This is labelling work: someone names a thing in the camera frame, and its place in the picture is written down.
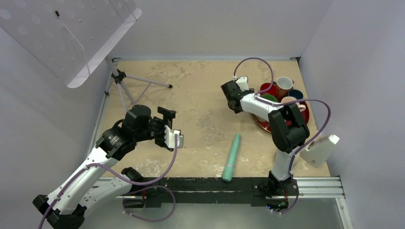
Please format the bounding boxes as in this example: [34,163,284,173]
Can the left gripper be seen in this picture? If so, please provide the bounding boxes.
[134,107,175,146]

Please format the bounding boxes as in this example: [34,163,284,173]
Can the large white cat mug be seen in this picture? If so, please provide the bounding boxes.
[260,93,278,103]

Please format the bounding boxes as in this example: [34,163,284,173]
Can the red glossy mug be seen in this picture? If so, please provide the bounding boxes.
[260,83,278,96]

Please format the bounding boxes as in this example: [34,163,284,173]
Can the red round tray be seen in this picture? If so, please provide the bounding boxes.
[252,102,310,133]

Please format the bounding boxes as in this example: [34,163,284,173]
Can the pink brown mug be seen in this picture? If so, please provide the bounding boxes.
[276,76,295,101]

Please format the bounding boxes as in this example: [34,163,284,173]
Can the blue mug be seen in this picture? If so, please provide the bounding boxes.
[288,89,304,100]

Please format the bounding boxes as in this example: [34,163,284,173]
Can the pink white mug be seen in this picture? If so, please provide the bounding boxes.
[281,96,307,112]

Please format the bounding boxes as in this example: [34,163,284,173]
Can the teal pen tube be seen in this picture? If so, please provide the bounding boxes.
[222,134,241,182]

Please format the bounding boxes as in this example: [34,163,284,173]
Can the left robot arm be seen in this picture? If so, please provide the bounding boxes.
[33,105,183,229]

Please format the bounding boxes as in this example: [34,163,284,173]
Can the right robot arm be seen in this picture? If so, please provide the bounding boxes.
[221,80,310,195]

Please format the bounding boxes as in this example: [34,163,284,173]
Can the tripod stand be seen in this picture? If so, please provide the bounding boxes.
[105,56,173,113]

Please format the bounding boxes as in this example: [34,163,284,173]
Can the clear acrylic panel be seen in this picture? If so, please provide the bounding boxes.
[0,0,142,88]

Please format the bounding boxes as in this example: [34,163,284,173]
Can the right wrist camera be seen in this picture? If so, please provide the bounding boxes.
[233,76,249,92]

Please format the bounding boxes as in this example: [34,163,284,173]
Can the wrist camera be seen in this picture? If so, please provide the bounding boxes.
[233,76,249,92]
[164,125,184,149]

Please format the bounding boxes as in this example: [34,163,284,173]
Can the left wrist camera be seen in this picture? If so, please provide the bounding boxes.
[164,125,184,149]

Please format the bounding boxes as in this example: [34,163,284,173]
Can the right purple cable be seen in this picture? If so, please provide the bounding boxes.
[233,57,332,216]

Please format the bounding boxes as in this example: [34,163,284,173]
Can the purple cable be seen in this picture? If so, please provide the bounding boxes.
[38,134,180,229]
[233,57,332,216]

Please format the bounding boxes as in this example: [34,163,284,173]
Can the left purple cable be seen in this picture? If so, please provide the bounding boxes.
[38,134,180,229]

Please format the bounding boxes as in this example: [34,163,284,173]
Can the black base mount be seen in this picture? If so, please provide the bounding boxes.
[124,177,299,211]

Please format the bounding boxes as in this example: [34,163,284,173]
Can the white box on wall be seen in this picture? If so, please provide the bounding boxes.
[300,134,340,168]

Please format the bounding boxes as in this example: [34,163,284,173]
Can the aluminium frame rail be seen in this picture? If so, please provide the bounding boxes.
[57,57,354,229]

